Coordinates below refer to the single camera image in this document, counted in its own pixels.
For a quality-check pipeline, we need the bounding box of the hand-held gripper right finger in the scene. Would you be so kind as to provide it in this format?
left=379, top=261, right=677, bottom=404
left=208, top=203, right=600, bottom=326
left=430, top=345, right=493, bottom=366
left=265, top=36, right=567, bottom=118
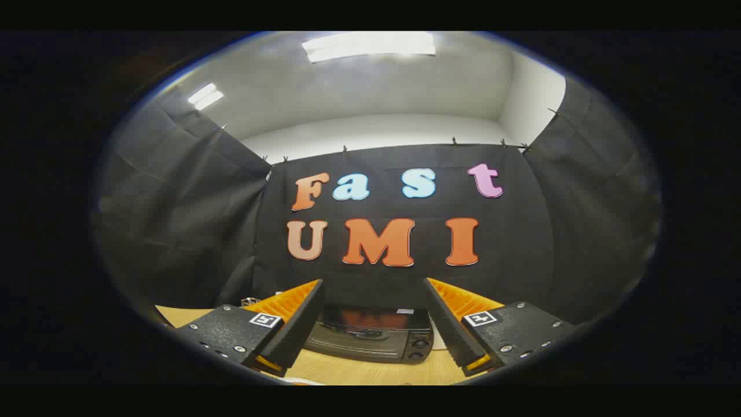
left=424, top=278, right=577, bottom=377

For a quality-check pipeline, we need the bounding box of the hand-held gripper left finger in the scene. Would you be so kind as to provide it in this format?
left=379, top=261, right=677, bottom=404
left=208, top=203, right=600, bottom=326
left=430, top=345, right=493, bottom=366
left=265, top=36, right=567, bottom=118
left=174, top=279, right=325, bottom=377

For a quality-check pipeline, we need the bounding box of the black toaster oven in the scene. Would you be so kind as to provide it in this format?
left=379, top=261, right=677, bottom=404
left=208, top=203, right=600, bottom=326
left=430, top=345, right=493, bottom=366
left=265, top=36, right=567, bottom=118
left=302, top=304, right=435, bottom=364

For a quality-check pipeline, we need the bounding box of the small ceiling light panel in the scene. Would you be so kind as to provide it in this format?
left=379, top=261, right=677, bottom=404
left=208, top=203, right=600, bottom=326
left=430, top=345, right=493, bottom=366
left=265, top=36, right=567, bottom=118
left=187, top=83, right=225, bottom=111

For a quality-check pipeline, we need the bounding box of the large ceiling light panel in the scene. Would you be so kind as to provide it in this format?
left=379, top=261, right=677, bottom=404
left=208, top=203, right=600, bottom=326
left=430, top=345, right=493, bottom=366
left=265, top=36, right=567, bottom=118
left=301, top=32, right=436, bottom=63

